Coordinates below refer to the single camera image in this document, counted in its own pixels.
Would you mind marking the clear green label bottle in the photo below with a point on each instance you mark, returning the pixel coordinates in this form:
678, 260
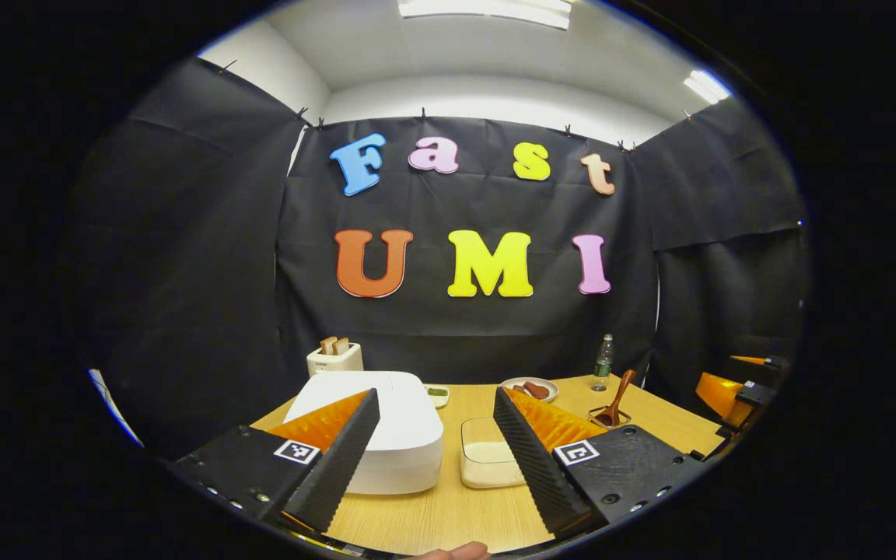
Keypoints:
602, 365

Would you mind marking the large ceiling light panel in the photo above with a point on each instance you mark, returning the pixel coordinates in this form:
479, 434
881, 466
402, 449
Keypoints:
487, 12

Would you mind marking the black backdrop cloth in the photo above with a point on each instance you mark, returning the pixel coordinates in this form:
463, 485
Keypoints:
183, 272

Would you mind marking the white toaster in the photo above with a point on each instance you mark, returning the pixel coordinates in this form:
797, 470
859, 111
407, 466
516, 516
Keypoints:
335, 364

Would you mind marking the brown wooden spoon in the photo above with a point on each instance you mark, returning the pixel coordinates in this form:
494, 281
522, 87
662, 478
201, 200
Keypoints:
621, 393

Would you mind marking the small white sauce dish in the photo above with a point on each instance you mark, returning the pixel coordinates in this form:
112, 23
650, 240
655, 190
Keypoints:
438, 394

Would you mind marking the toasted bread slice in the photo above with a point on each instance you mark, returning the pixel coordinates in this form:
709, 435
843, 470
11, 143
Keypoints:
341, 345
328, 346

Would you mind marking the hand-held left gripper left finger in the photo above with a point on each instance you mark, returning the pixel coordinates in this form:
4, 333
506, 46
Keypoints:
339, 459

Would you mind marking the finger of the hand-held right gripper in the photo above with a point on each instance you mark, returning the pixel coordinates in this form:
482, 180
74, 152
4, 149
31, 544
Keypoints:
759, 361
716, 393

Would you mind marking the white side table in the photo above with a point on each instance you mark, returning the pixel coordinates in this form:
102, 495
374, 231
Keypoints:
117, 408

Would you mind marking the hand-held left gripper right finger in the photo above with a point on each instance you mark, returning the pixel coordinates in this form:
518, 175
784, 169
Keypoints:
533, 459

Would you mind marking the round white plate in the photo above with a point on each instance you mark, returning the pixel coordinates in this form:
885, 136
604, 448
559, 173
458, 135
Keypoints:
545, 383

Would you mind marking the white rice cooker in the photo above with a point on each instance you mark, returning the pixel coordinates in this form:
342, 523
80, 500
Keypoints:
401, 443

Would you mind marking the clear box of rice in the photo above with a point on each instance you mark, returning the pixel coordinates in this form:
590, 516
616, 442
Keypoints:
487, 459

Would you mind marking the small ceiling light panel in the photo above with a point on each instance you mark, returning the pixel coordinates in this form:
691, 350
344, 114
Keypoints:
706, 85

